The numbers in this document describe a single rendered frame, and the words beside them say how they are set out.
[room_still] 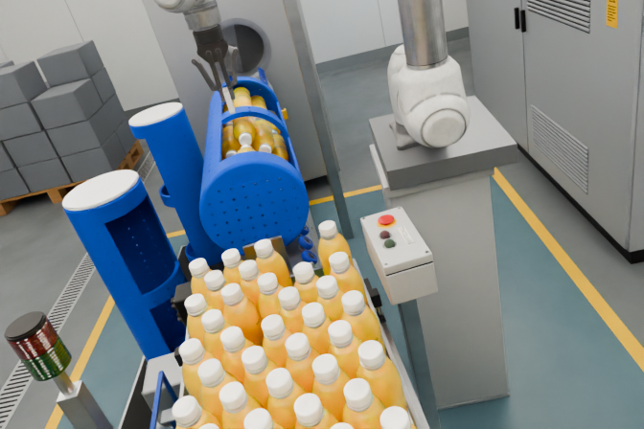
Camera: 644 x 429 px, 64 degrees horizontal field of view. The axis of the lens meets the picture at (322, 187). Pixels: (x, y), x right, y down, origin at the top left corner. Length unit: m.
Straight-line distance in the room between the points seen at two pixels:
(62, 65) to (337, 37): 3.03
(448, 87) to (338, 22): 5.12
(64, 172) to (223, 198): 3.82
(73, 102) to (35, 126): 0.41
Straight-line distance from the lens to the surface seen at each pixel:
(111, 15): 6.64
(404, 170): 1.43
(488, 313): 1.86
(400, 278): 1.04
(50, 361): 0.98
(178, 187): 2.75
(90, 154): 4.91
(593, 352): 2.35
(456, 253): 1.67
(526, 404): 2.17
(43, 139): 5.01
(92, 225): 1.96
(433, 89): 1.25
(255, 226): 1.36
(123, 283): 2.08
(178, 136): 2.67
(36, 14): 6.95
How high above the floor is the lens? 1.72
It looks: 28 degrees down
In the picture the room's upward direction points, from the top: 15 degrees counter-clockwise
